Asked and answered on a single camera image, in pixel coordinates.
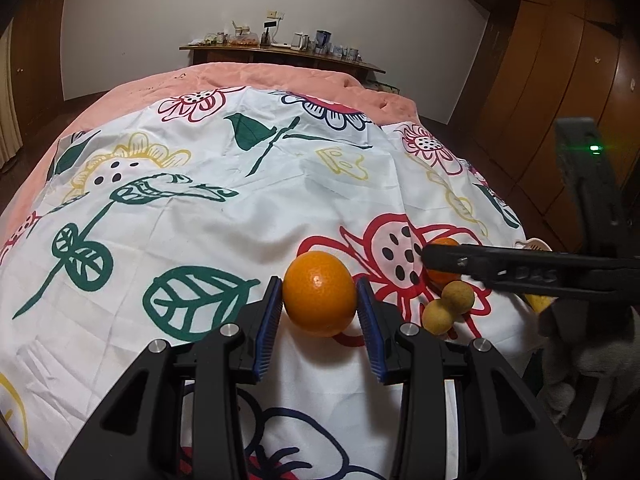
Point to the smooth orange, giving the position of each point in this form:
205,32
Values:
319,294

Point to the wooden wardrobe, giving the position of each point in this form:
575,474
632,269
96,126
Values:
538,61

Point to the wooden sideboard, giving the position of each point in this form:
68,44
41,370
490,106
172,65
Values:
202,53

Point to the green longan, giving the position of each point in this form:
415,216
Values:
436,319
458,297

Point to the brown wooden door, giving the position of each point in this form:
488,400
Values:
36,62

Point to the right green longan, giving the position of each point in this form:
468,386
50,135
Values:
458,297

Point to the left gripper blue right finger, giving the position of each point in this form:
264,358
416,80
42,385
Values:
467,399

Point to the floral white bed sheet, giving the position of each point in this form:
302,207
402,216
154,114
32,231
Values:
162,220

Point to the cream plastic basket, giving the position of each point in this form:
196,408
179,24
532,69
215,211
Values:
533,244

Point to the blue white mug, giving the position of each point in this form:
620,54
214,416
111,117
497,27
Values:
322,42

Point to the left green longan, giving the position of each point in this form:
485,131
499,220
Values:
436,319

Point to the yellow banana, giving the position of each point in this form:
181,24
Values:
539,303

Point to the beige curtain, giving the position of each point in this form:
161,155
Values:
10,134

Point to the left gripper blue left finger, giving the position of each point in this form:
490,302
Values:
135,432

